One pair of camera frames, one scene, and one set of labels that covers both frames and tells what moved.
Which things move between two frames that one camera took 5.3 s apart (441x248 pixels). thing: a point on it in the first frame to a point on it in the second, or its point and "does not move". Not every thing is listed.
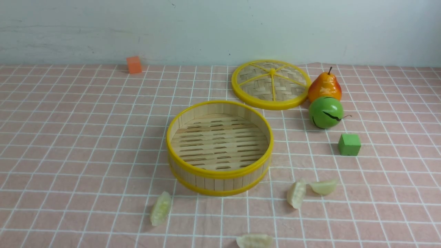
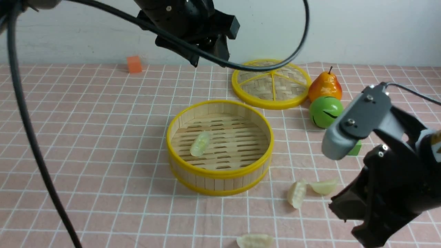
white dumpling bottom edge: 255,240 does not move
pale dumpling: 323,188 does not move
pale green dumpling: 162,208 to 200,144
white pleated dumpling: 295,193 does not move
